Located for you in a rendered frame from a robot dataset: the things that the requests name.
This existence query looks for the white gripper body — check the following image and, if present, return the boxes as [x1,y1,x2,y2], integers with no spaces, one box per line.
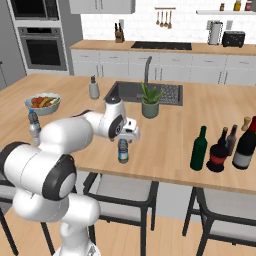
[121,118,141,144]

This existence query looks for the clear plastic bottle blue label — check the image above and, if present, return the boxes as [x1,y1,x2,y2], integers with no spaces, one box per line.
[117,138,130,165]

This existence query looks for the green plant in grey pot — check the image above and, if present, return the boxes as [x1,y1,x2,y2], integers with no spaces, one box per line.
[138,81,165,120]

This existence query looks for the dark grey sink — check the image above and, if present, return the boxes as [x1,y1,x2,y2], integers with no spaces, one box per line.
[103,80,184,107]

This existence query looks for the grey soap dispenser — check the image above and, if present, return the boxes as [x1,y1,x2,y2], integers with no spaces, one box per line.
[88,75,101,101]

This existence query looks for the grey tap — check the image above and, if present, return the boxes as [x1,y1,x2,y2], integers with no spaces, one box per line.
[143,55,154,85]

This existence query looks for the green glass bottle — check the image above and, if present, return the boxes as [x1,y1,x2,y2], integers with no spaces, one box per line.
[189,125,209,172]

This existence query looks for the white base cupboards run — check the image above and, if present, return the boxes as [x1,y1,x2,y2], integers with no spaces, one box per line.
[70,48,256,87]

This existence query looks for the round black bottle red band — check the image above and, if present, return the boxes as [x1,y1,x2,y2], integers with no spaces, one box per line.
[205,126,231,173]

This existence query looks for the black hob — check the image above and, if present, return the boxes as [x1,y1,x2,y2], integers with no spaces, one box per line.
[130,40,193,51]

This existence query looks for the pale bowl of fruit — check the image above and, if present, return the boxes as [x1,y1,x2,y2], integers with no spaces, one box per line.
[24,92,62,117]

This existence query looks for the wooden knife block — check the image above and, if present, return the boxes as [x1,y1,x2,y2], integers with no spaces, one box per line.
[113,22,126,44]

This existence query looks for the clear plastic bottle blue cap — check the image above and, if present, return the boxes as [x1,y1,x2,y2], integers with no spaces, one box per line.
[27,109,42,146]

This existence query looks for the slim brown glass bottle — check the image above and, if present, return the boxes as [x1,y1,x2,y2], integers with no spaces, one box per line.
[226,124,239,157]

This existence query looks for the bottle with cork stopper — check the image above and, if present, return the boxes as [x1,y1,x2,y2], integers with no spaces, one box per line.
[240,116,252,132]

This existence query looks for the dark wine bottle white label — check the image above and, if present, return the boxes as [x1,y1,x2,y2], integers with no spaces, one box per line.
[231,115,256,171]

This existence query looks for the steel built-in oven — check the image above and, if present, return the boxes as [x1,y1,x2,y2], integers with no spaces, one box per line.
[16,26,69,72]

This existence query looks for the paper towel holder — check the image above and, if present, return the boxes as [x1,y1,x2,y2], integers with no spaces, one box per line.
[206,19,224,46]

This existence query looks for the black toaster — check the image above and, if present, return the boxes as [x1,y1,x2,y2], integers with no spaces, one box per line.
[221,30,247,49]

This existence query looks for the grey fridge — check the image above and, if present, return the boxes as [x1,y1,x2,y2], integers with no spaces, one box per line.
[0,0,28,92]

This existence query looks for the built-in microwave oven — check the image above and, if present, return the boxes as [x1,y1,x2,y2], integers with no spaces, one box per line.
[9,0,61,22]

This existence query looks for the wooden rail with hanging tools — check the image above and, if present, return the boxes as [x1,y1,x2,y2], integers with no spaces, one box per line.
[153,6,177,30]

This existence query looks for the white wall cupboards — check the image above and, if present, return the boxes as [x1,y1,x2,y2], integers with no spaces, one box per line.
[68,0,136,15]

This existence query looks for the white wall shelf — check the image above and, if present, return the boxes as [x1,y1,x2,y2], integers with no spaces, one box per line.
[195,9,256,16]

